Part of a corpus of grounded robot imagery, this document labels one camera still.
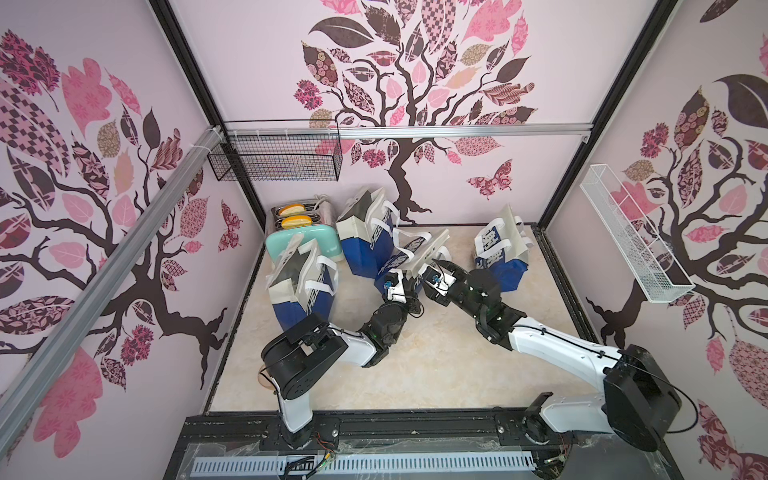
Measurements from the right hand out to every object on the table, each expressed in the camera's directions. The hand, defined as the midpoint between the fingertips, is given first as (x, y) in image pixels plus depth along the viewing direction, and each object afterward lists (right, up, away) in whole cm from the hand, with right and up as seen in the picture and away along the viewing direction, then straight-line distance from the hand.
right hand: (429, 268), depth 80 cm
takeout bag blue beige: (-34, -3, -5) cm, 34 cm away
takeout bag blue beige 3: (+24, +6, +8) cm, 26 cm away
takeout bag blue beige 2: (-1, +6, +9) cm, 11 cm away
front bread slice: (-42, +15, +15) cm, 47 cm away
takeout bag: (-18, +12, +6) cm, 22 cm away
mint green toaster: (-33, +12, +18) cm, 40 cm away
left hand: (-4, -4, +6) cm, 8 cm away
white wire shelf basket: (+57, +2, -5) cm, 57 cm away
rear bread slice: (-45, +19, +21) cm, 53 cm away
